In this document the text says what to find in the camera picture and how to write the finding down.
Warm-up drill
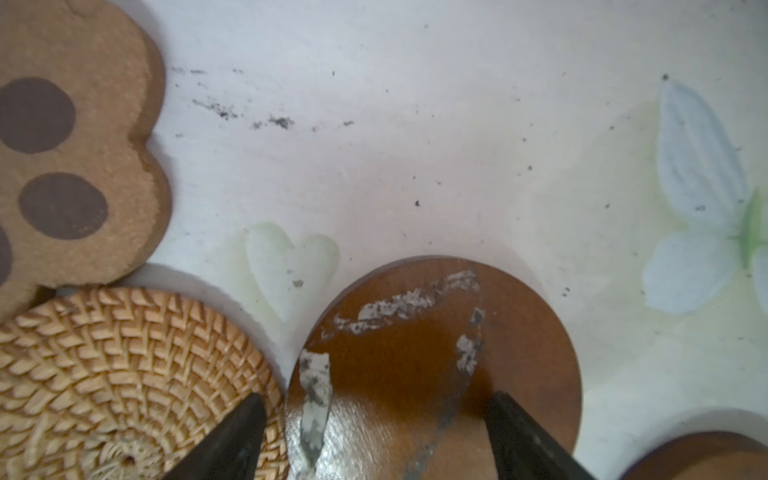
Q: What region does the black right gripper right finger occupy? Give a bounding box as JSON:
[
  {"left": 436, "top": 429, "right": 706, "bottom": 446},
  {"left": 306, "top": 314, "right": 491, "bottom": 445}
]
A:
[{"left": 485, "top": 391, "right": 595, "bottom": 480}]

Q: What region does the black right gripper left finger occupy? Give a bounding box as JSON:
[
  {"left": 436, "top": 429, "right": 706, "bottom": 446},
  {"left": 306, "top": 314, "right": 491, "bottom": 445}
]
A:
[{"left": 163, "top": 393, "right": 267, "bottom": 480}]

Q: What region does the scratched brown wooden round coaster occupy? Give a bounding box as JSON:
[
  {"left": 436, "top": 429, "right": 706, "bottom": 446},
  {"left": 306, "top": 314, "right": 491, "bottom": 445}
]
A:
[{"left": 285, "top": 257, "right": 582, "bottom": 479}]

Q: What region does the woven rattan round coaster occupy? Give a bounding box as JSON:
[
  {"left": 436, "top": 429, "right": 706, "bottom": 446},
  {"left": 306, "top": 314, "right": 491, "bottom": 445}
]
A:
[{"left": 1, "top": 287, "right": 289, "bottom": 479}]

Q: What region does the plain brown wooden round coaster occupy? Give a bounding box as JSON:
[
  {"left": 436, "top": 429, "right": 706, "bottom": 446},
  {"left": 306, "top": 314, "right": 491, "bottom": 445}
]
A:
[{"left": 621, "top": 431, "right": 767, "bottom": 480}]

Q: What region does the cork paw print coaster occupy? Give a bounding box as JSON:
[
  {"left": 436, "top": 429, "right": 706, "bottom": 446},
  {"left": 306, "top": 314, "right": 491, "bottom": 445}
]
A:
[{"left": 1, "top": 1, "right": 171, "bottom": 319}]

